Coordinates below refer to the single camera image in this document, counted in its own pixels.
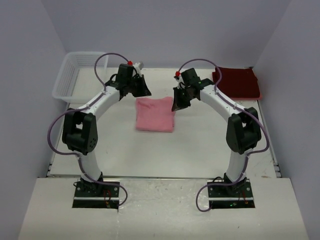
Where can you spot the pink t shirt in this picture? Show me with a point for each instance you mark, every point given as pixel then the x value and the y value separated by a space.
pixel 155 115

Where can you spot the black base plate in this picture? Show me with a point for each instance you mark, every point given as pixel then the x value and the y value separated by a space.
pixel 239 196
pixel 90 195

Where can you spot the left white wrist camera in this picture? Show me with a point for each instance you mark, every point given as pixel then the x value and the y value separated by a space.
pixel 137 65

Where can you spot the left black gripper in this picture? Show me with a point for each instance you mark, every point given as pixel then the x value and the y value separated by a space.
pixel 143 90

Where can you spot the folded dark red shirt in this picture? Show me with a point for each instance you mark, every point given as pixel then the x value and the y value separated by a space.
pixel 237 83

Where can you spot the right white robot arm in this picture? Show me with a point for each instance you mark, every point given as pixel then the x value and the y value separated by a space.
pixel 242 132

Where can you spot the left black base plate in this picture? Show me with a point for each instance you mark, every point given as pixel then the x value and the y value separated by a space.
pixel 90 195

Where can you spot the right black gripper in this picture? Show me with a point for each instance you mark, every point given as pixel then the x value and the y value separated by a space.
pixel 178 103

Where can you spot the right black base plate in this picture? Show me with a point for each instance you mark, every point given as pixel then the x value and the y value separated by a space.
pixel 239 196

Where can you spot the white plastic basket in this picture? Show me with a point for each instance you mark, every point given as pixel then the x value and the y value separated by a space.
pixel 81 77

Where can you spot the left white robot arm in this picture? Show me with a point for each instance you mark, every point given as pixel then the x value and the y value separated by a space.
pixel 80 131

